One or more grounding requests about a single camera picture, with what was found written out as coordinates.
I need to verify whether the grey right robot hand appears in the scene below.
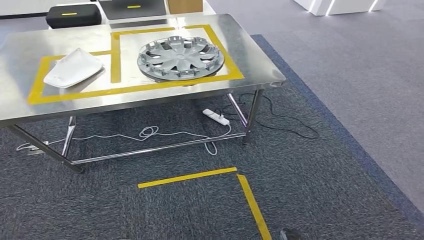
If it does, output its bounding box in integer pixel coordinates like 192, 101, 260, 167
279, 228, 303, 240

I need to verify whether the white plastic car part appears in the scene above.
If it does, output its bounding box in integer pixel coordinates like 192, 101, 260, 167
43, 47, 105, 90

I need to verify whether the stainless steel workbench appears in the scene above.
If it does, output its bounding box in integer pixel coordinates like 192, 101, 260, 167
0, 13, 288, 175

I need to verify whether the yellow workbench tape outline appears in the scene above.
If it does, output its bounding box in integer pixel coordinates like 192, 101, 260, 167
26, 23, 246, 107

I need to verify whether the yellow floor tape outline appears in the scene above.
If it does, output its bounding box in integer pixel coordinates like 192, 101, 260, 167
137, 166, 273, 240

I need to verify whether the white power strip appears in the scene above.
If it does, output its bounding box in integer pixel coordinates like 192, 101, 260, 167
202, 108, 231, 127

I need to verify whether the grey plastic hubcap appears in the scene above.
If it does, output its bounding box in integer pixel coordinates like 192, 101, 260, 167
136, 35, 226, 84

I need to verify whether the white lit platform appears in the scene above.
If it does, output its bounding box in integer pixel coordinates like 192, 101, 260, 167
292, 0, 387, 17

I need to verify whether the brown cardboard box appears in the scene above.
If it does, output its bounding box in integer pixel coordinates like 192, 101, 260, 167
166, 0, 204, 15

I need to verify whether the grey floor socket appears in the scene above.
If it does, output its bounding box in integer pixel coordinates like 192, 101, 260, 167
27, 141, 50, 156

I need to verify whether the grey laptop with yellow label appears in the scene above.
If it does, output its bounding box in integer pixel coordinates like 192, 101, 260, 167
98, 0, 168, 21

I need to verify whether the black case with yellow label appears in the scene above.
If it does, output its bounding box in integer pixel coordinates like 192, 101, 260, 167
45, 3, 103, 30

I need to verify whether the thin black floor cable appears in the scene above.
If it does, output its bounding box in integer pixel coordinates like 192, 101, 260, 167
211, 92, 321, 140

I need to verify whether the white power strip cable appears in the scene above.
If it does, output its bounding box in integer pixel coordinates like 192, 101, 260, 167
15, 123, 233, 157

